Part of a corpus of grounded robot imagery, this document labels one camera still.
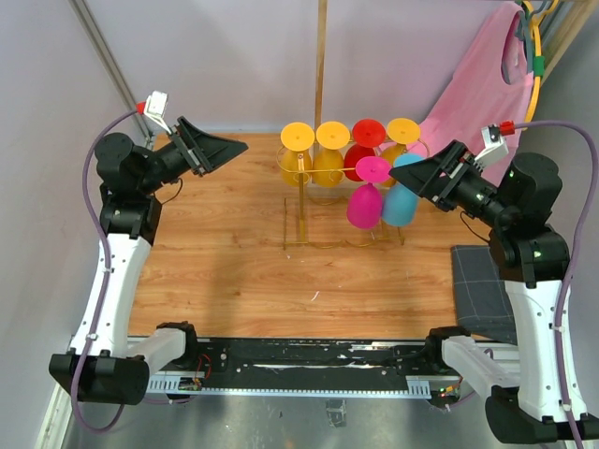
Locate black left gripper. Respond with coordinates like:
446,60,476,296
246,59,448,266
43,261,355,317
138,116,247,195

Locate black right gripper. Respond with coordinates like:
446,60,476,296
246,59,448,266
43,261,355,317
389,139,514,228

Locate yellow plastic wine glass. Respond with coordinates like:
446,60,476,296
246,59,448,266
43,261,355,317
380,118,421,167

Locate blue plastic wine glass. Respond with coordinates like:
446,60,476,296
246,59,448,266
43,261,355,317
382,181,418,227

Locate red plastic wine glass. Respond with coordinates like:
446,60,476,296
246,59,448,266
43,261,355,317
343,118,387,181

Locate magenta plastic wine glass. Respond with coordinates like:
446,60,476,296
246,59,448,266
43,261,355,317
346,156,391,229

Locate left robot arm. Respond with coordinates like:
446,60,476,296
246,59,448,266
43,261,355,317
49,117,248,405

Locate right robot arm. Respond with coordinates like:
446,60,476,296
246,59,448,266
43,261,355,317
390,141,598,447

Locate hanging yellow wine glass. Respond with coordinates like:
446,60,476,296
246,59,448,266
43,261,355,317
280,122,315,187

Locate pink cloth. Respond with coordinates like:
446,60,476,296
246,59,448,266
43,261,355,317
408,2,533,155

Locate yellow hanger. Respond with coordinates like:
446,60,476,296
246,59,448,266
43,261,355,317
521,0,560,122

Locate dark grey mat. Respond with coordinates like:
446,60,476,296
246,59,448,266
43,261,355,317
451,245,517,345

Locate wooden pole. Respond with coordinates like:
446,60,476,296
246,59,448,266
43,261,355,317
314,0,328,127

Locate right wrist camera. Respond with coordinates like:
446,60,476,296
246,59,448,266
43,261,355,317
475,121,516,172

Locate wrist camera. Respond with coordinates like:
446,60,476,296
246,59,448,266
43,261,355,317
475,121,516,172
136,91,171,134

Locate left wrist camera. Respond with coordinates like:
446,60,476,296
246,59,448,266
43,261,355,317
136,91,171,134

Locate gold wire glass rack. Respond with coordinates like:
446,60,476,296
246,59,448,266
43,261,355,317
275,131,405,249

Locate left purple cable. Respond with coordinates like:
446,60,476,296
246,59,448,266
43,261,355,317
72,109,207,432

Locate purple cable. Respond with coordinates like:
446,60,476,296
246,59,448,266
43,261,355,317
72,109,207,432
439,120,596,449

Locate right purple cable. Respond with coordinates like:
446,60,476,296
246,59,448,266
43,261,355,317
439,120,596,449

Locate wooden rack frame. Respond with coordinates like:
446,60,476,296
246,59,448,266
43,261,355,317
540,0,598,86

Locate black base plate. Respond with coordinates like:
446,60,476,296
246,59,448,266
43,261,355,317
147,338,459,398

